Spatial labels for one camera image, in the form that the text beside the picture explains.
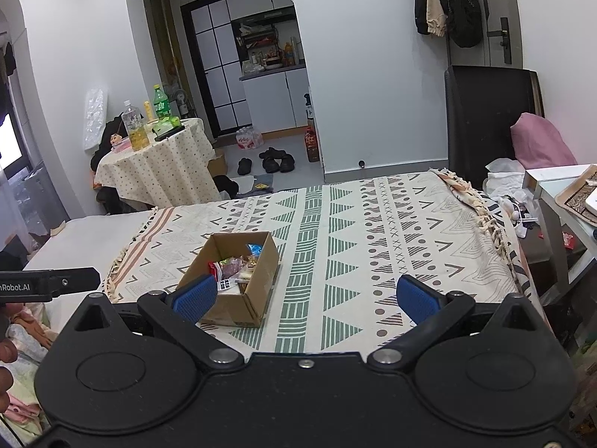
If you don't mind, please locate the white bed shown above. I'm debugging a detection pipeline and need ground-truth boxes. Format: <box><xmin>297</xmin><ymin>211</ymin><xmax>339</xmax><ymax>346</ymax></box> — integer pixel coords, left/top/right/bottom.
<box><xmin>21</xmin><ymin>208</ymin><xmax>157</xmax><ymax>337</ymax></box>

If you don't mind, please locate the range hood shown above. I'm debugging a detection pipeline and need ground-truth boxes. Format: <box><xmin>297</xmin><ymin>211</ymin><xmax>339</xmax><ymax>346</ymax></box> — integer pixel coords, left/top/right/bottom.
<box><xmin>231</xmin><ymin>7</ymin><xmax>297</xmax><ymax>33</ymax></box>

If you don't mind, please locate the white kitchen cabinet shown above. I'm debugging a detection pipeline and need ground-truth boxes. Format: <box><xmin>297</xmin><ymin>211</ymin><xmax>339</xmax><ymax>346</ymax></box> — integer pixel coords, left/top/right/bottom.
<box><xmin>240</xmin><ymin>68</ymin><xmax>311</xmax><ymax>134</ymax></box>

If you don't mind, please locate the patterned tray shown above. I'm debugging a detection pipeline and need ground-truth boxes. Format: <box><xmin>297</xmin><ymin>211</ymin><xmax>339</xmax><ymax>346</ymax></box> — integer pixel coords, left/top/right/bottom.
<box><xmin>555</xmin><ymin>170</ymin><xmax>597</xmax><ymax>227</ymax></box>

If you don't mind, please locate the bubble wrap sheet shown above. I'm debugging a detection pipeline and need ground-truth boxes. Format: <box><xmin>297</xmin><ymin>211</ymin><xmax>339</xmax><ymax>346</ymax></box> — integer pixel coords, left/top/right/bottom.
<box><xmin>84</xmin><ymin>88</ymin><xmax>109</xmax><ymax>152</ymax></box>

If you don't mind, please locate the dark clothes pile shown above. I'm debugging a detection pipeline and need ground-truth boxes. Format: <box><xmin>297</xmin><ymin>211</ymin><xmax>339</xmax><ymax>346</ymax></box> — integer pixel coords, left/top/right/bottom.
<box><xmin>91</xmin><ymin>119</ymin><xmax>124</xmax><ymax>215</ymax></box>

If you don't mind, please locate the pack of water bottles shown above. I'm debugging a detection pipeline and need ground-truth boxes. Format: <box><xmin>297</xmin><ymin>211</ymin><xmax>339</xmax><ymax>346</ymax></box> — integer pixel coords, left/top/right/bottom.
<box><xmin>234</xmin><ymin>127</ymin><xmax>264</xmax><ymax>149</ymax></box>

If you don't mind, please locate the black framed glass door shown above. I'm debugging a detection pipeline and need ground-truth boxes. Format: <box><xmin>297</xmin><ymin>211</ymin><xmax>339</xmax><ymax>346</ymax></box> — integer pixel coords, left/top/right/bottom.
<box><xmin>179</xmin><ymin>0</ymin><xmax>248</xmax><ymax>138</ymax></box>

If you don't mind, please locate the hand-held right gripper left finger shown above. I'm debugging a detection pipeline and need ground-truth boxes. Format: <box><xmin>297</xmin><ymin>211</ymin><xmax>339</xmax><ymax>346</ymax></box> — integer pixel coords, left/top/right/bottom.
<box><xmin>58</xmin><ymin>274</ymin><xmax>245</xmax><ymax>374</ymax></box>

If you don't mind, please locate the round table with dotted cloth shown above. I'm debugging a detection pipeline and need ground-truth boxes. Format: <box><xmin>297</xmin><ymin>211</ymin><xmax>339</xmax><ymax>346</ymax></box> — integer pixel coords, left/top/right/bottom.
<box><xmin>96</xmin><ymin>118</ymin><xmax>220</xmax><ymax>208</ymax></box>

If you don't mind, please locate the patterned fringed blanket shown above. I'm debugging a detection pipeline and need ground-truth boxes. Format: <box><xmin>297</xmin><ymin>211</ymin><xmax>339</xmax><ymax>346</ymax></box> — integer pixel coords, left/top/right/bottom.
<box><xmin>105</xmin><ymin>170</ymin><xmax>544</xmax><ymax>353</ymax></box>

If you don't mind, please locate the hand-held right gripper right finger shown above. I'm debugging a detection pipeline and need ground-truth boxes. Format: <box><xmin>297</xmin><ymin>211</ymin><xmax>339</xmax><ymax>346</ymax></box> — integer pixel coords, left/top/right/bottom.
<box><xmin>368</xmin><ymin>274</ymin><xmax>553</xmax><ymax>374</ymax></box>

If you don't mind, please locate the pink patterned cloth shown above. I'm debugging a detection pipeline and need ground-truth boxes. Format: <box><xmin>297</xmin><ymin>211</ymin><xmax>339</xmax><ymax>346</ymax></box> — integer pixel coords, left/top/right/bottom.
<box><xmin>0</xmin><ymin>303</ymin><xmax>59</xmax><ymax>432</ymax></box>

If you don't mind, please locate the red oil bottle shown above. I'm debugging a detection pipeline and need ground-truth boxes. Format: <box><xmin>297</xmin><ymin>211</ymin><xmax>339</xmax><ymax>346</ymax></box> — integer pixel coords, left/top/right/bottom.
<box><xmin>304</xmin><ymin>126</ymin><xmax>321</xmax><ymax>163</ymax></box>

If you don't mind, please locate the black door handle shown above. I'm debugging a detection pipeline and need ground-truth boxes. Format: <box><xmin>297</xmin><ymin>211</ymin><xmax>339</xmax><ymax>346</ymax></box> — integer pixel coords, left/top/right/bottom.
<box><xmin>486</xmin><ymin>18</ymin><xmax>512</xmax><ymax>63</ymax></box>

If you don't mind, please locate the pink clothing pile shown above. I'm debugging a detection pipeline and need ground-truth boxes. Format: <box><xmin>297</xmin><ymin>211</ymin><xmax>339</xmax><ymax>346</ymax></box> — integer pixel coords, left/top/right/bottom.
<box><xmin>510</xmin><ymin>113</ymin><xmax>579</xmax><ymax>171</ymax></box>

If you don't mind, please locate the person's left hand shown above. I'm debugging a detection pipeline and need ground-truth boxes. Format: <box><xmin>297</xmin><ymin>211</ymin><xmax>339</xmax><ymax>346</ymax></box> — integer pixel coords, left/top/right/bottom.
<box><xmin>0</xmin><ymin>336</ymin><xmax>18</xmax><ymax>412</ymax></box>

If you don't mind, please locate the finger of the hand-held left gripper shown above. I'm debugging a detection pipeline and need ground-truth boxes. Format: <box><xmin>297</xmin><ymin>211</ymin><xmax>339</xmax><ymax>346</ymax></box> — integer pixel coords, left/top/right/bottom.
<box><xmin>0</xmin><ymin>267</ymin><xmax>101</xmax><ymax>296</ymax></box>

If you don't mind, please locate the small cardboard box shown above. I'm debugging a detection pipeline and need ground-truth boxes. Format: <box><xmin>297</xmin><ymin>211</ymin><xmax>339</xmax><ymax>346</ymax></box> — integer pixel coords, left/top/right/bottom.
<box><xmin>207</xmin><ymin>149</ymin><xmax>228</xmax><ymax>178</ymax></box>

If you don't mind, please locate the clear bottle with yellow liquid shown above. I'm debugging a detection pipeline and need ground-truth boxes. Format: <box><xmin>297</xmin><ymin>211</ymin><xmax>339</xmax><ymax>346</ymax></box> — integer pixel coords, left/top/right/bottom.
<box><xmin>121</xmin><ymin>99</ymin><xmax>150</xmax><ymax>151</ymax></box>

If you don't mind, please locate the green soda bottle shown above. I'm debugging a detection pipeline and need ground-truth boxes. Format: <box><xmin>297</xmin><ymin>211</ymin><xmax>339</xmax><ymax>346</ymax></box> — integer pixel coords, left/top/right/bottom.
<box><xmin>153</xmin><ymin>85</ymin><xmax>172</xmax><ymax>122</ymax></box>

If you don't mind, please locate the white side table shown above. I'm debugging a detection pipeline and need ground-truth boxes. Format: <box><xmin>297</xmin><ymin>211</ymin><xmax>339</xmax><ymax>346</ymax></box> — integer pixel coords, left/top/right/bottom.
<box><xmin>522</xmin><ymin>164</ymin><xmax>597</xmax><ymax>299</ymax></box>

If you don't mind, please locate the white crumpled cloth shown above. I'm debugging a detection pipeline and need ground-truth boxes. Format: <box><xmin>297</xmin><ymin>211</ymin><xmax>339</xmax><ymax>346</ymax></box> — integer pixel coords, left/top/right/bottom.
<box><xmin>485</xmin><ymin>159</ymin><xmax>532</xmax><ymax>197</ymax></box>

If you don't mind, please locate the window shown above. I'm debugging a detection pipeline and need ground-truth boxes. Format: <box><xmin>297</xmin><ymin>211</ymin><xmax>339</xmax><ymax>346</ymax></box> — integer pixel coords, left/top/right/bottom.
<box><xmin>0</xmin><ymin>112</ymin><xmax>24</xmax><ymax>171</ymax></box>

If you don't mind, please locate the hanging beige garment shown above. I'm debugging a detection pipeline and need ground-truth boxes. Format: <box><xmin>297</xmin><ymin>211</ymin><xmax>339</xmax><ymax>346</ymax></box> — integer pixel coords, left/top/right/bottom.
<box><xmin>425</xmin><ymin>0</ymin><xmax>448</xmax><ymax>38</ymax></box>

